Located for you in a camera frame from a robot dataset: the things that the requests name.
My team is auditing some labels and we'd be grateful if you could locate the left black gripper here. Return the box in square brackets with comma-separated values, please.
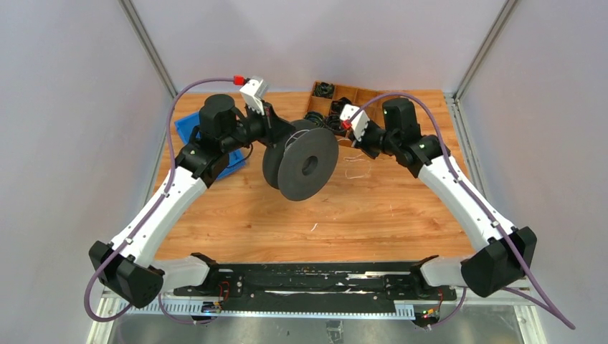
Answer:
[222, 100, 296, 153]

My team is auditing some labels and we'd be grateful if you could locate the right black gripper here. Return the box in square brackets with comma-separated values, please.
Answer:
[348, 118, 399, 160]

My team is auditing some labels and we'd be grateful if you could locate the white thin wire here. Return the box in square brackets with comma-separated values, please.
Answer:
[284, 129, 372, 234]

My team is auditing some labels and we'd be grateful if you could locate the black cable spool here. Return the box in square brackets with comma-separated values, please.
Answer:
[262, 119, 339, 201]

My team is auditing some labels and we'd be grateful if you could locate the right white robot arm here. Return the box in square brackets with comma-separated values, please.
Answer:
[340, 96, 537, 299]

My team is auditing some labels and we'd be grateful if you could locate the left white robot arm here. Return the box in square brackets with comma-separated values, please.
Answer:
[89, 94, 295, 308]

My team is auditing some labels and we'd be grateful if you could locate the blue plastic bin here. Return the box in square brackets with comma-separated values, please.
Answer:
[174, 110, 248, 181]

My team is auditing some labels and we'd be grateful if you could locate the wooden compartment tray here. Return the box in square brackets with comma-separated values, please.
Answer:
[292, 81, 386, 147]

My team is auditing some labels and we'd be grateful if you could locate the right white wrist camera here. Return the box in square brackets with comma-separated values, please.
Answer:
[339, 105, 370, 141]

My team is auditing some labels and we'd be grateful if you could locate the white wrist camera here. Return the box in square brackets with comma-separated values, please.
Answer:
[239, 77, 269, 115]
[339, 105, 370, 141]

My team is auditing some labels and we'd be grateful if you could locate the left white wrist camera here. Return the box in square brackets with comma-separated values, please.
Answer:
[239, 77, 269, 115]

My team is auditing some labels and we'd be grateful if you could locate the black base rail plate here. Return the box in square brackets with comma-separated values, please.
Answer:
[174, 262, 457, 315]

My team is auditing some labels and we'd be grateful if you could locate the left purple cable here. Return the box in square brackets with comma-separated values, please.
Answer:
[83, 75, 248, 325]

